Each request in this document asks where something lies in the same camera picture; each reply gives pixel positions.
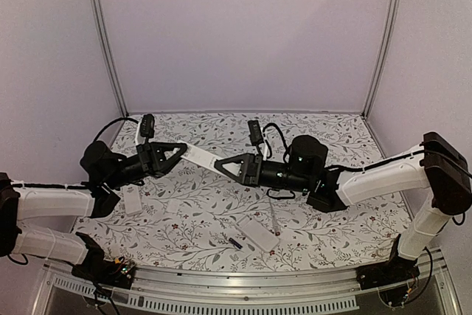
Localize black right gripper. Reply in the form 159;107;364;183
215;153;311;193

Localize white remote with display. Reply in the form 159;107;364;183
182;142;220;173

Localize left aluminium frame post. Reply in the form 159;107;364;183
90;0;129;117

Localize floral tablecloth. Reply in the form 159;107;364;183
74;113;410;272

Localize right aluminium frame post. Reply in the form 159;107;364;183
361;0;400;120

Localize white battery cover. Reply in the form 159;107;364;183
165;199;180;214

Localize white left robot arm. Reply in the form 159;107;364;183
1;114;187;281

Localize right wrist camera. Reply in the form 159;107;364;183
248;120;272;159

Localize purple battery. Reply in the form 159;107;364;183
228;238;243;250

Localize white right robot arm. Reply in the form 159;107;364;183
214;132;471;283

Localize clear handle screwdriver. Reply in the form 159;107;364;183
268;199;280;237

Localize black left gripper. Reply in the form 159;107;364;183
104;141;188;190

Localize aluminium frame post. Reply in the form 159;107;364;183
90;0;129;117
361;0;400;120

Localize front aluminium rail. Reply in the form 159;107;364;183
32;247;464;314

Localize white remote control back up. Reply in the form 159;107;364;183
235;216;280;252

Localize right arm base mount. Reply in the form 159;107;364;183
355;256;420;308

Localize white remote with green logo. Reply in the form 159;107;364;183
123;185;142;216

